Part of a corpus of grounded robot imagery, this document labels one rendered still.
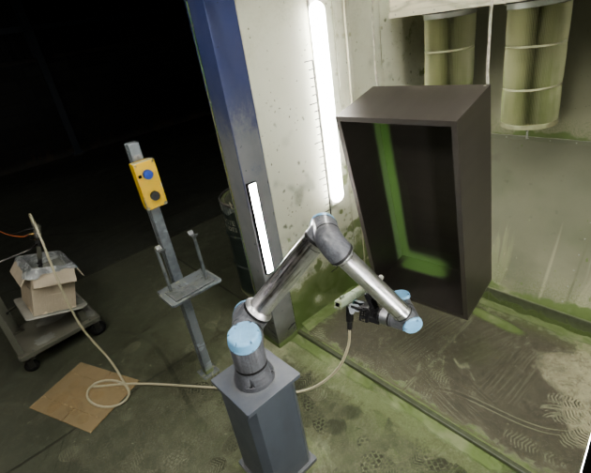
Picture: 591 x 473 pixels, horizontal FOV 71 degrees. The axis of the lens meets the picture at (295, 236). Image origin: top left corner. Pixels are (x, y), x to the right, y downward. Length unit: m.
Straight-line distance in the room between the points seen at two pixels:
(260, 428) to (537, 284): 2.09
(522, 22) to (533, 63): 0.23
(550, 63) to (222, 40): 1.85
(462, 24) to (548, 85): 0.67
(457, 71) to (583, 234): 1.34
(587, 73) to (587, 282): 1.28
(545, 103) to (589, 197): 0.69
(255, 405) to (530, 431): 1.45
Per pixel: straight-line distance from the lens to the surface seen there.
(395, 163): 2.51
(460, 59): 3.20
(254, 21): 2.47
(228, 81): 2.34
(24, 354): 3.81
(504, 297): 3.31
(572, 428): 2.72
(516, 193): 3.36
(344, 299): 2.21
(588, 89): 3.27
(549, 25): 2.91
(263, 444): 2.12
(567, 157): 3.34
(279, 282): 1.87
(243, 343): 1.83
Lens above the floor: 2.08
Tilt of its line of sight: 28 degrees down
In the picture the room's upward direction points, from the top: 10 degrees counter-clockwise
